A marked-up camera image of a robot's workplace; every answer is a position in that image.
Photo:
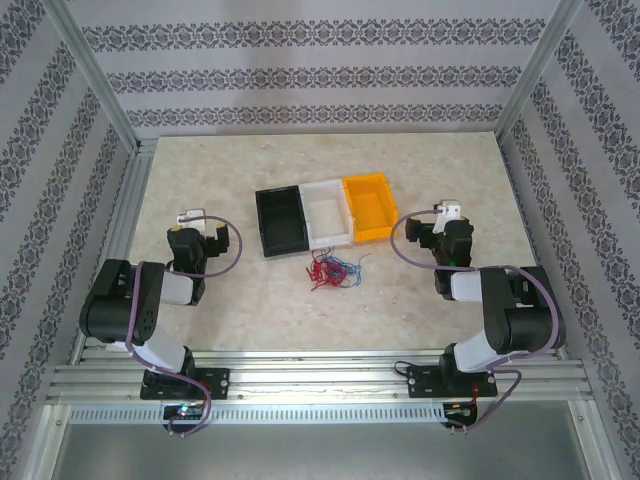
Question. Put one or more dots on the yellow plastic bin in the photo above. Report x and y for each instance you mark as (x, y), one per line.
(370, 207)

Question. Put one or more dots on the black plastic bin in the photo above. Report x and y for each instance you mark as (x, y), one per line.
(280, 220)

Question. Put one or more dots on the white plastic bin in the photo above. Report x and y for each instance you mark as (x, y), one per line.
(325, 215)

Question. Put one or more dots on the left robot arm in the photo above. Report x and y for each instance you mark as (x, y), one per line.
(120, 310)

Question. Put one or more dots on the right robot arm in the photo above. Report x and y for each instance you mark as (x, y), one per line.
(520, 320)

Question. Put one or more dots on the grey metal sheet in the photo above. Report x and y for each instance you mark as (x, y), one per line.
(320, 452)

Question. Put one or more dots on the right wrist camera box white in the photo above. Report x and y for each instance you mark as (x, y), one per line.
(447, 215)

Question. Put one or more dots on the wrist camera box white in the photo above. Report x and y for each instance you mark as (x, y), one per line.
(447, 215)
(192, 219)

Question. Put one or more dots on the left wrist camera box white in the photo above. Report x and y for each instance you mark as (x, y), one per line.
(192, 219)

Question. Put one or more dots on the aluminium side rail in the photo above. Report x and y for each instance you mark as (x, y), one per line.
(127, 210)
(525, 210)

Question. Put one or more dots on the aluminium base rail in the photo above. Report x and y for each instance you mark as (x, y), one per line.
(320, 372)

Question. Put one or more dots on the aluminium frame post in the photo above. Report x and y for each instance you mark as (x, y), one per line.
(535, 75)
(95, 75)

